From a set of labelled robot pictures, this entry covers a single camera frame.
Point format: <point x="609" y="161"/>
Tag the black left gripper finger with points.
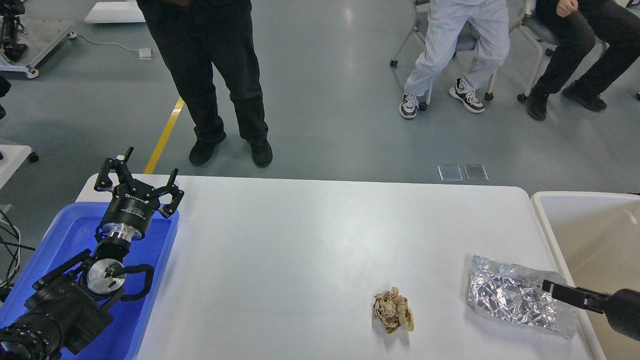
<point x="168" y="209"/>
<point x="120" y="168"/>

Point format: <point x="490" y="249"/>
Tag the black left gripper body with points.
<point x="129" y="208"/>

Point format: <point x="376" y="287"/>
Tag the silver foil bag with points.
<point x="513" y="293"/>

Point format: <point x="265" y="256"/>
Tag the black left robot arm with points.
<point x="71" y="303"/>

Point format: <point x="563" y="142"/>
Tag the white side table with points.
<point x="12" y="157"/>

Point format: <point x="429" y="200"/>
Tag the standing person in black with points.
<point x="196" y="38"/>

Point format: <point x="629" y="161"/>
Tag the white floor platform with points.
<point x="115" y="12"/>

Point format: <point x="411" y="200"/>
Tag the crumpled brown paper ball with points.
<point x="393" y="311"/>

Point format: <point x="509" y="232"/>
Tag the left floor metal plate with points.
<point x="450" y="173"/>

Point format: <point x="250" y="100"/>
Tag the floor metal plate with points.
<point x="450" y="173"/>
<point x="476" y="173"/>

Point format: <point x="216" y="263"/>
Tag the right floor metal plate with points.
<point x="476" y="173"/>

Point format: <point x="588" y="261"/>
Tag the grey office chair left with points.
<point x="478" y="25"/>

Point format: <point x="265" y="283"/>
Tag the grey office chair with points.
<point x="478" y="25"/>
<point x="537" y="35"/>

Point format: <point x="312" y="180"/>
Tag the grey office chair right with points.
<point x="537" y="35"/>

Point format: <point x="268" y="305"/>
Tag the beige plastic bin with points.
<point x="594" y="237"/>

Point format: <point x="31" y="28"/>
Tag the seated person in black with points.
<point x="620" y="28"/>

